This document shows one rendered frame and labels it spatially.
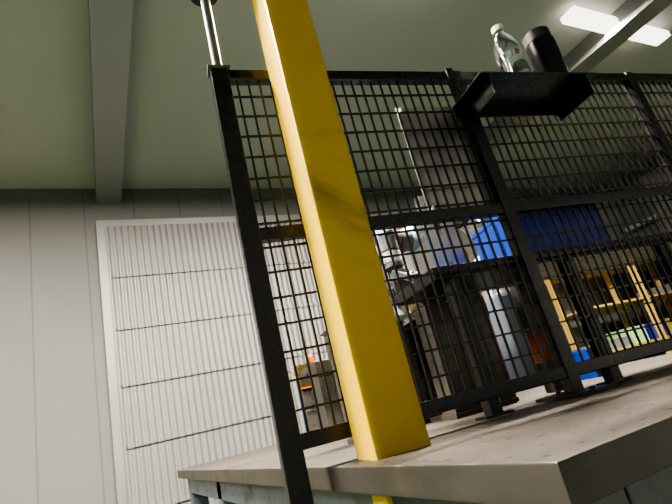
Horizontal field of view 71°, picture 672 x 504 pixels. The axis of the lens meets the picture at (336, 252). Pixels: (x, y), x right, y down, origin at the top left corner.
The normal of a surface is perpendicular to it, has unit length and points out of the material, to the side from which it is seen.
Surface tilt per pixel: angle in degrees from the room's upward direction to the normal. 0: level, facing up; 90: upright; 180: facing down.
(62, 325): 90
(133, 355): 90
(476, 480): 90
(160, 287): 90
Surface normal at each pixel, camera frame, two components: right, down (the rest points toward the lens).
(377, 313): 0.27, -0.37
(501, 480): -0.89, 0.07
